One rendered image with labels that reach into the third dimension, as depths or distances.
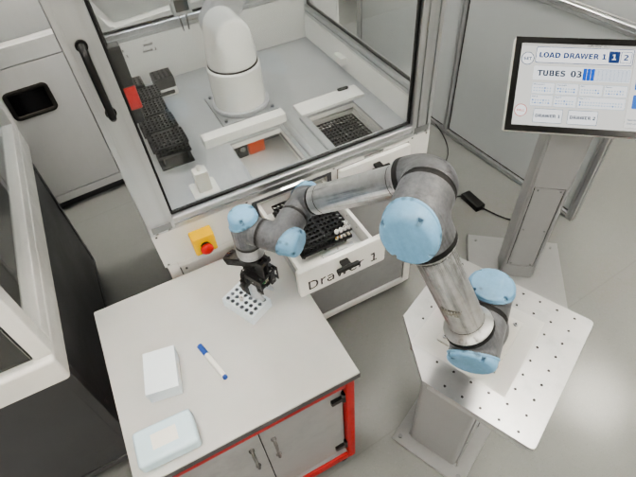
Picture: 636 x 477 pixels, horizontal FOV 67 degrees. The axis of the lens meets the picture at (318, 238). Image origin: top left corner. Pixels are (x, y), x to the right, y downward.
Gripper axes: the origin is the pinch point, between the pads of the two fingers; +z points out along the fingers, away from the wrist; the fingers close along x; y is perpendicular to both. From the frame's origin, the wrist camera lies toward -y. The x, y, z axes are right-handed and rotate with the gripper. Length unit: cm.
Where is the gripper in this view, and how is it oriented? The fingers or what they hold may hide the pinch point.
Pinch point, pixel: (256, 292)
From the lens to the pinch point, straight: 146.7
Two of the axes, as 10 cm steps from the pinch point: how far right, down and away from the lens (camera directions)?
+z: 0.6, 6.7, 7.4
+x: 5.9, -6.2, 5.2
